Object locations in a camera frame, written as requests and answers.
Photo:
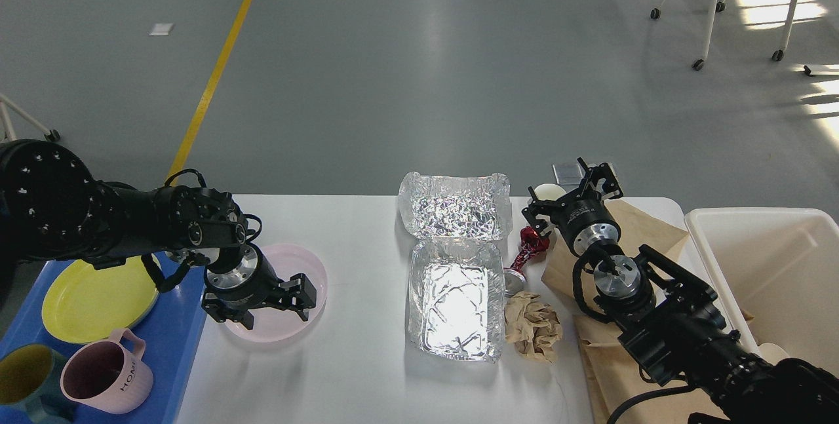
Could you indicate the open aluminium foil container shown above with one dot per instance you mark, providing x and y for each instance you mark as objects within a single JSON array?
[{"x": 456, "y": 286}]

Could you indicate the white paper cup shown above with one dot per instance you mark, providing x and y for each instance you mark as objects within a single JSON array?
[{"x": 548, "y": 192}]

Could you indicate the pink plastic plate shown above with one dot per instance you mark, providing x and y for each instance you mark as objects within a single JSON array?
[{"x": 273, "y": 327}]

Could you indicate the small grey metal plate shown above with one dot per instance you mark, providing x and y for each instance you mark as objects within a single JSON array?
[{"x": 574, "y": 174}]

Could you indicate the red foil wrapper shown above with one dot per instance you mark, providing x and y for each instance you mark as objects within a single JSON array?
[{"x": 531, "y": 245}]

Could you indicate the pink mug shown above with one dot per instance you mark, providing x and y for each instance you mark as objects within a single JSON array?
[{"x": 109, "y": 375}]

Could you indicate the brown paper bag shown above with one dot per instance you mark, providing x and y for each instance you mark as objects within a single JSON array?
[{"x": 612, "y": 376}]

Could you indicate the white plastic bin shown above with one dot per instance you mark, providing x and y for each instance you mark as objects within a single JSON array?
[{"x": 775, "y": 271}]

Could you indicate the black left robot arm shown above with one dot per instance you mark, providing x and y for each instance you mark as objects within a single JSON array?
[{"x": 54, "y": 209}]

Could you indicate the crumpled brown paper ball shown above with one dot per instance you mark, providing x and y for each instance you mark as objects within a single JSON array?
[{"x": 532, "y": 327}]

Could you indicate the teal mug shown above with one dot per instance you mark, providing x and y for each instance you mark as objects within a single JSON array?
[{"x": 31, "y": 383}]

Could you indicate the blue plastic tray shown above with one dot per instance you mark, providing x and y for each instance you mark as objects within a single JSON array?
[{"x": 171, "y": 330}]

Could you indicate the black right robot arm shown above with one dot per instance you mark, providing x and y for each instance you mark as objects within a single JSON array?
[{"x": 667, "y": 316}]

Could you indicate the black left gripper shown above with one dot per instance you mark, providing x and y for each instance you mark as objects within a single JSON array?
[{"x": 251, "y": 283}]

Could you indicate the white chair leg left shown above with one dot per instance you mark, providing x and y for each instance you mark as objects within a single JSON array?
[{"x": 8, "y": 131}]

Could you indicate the yellow plastic plate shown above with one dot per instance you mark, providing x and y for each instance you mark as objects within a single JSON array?
[{"x": 84, "y": 304}]

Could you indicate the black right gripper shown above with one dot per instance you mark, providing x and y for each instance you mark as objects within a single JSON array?
[{"x": 584, "y": 221}]

